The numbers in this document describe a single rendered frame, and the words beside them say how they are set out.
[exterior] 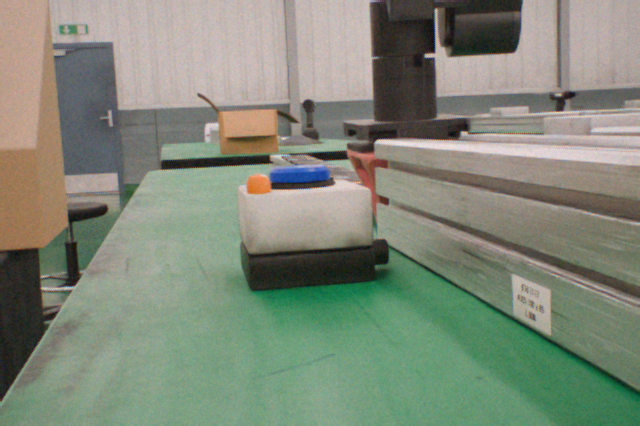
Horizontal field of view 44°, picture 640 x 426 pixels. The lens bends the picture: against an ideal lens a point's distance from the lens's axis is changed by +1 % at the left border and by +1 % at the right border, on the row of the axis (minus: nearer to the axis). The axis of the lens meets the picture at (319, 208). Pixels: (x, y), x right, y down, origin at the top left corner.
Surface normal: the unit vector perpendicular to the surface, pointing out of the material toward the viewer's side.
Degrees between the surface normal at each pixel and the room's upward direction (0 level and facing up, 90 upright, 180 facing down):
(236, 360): 0
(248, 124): 68
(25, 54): 43
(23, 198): 90
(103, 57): 90
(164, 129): 90
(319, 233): 90
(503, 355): 0
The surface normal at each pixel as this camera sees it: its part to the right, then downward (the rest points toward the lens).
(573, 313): -0.98, 0.07
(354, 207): 0.16, 0.10
